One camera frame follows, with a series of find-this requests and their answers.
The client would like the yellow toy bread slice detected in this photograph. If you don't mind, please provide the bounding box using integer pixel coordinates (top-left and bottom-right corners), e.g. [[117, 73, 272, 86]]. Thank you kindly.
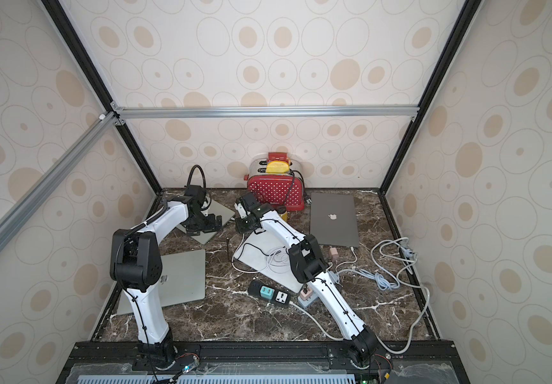
[[266, 160, 290, 174]]

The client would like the red polka dot toaster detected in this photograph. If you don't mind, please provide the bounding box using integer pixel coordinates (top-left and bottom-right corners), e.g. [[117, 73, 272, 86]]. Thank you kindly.
[[245, 152, 308, 211]]

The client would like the white power strip cable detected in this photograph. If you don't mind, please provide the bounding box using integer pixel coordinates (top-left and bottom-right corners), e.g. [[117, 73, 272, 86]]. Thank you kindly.
[[289, 285, 431, 355]]

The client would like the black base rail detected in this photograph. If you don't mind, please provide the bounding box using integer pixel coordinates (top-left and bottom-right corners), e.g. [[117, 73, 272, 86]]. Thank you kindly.
[[57, 341, 469, 383]]

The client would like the black charger cable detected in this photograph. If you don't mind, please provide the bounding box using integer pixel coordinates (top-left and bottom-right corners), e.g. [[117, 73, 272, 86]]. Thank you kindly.
[[231, 229, 277, 275]]

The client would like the dark grey laptop back right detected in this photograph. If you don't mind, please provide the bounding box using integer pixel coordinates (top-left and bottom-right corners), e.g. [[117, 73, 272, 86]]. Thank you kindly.
[[310, 193, 359, 247]]

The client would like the white coiled charger cable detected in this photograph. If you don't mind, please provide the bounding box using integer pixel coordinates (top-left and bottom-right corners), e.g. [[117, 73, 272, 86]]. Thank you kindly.
[[263, 244, 291, 275]]

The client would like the silver laptop front left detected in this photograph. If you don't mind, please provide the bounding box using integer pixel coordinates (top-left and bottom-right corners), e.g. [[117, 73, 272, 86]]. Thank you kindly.
[[116, 248, 207, 316]]

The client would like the grey cable bundle right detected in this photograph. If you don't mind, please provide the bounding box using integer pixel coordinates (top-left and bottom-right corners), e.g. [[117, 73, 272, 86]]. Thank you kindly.
[[328, 237, 423, 291]]

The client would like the left aluminium bar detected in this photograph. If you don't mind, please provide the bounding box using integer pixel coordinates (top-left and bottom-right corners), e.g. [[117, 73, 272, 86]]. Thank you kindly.
[[0, 111, 116, 252]]

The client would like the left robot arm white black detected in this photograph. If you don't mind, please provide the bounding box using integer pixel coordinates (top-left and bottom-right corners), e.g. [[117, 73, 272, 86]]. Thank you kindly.
[[110, 184, 223, 363]]

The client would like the black power strip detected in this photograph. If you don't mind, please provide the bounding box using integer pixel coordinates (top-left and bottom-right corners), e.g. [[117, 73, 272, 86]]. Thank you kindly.
[[247, 279, 291, 307]]

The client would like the pink plug adapter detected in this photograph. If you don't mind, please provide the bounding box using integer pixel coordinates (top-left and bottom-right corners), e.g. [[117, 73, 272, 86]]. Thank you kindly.
[[329, 247, 339, 262]]

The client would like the teal plug adapter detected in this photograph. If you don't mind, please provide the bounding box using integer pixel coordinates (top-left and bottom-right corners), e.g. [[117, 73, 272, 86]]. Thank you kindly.
[[259, 286, 275, 301]]

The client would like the grey power strip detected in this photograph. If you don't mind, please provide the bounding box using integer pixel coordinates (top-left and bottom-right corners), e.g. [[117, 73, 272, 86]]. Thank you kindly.
[[298, 286, 319, 309]]

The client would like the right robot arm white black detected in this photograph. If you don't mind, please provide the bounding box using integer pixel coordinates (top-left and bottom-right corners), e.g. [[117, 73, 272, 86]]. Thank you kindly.
[[234, 192, 378, 368]]

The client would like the horizontal aluminium bar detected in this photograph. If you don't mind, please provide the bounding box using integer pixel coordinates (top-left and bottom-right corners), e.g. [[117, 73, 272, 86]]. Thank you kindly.
[[114, 105, 419, 119]]

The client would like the white laptop centre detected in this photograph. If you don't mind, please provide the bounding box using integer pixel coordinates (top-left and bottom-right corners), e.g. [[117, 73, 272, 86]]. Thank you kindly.
[[233, 232, 303, 293]]

